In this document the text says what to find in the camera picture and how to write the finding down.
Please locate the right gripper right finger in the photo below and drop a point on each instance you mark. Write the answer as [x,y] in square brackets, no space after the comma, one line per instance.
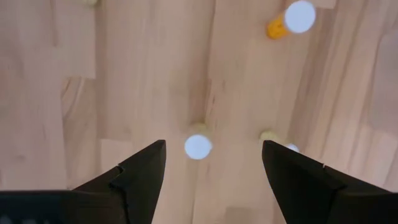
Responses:
[292,183]

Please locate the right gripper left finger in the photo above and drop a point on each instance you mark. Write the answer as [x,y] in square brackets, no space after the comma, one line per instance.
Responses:
[146,180]

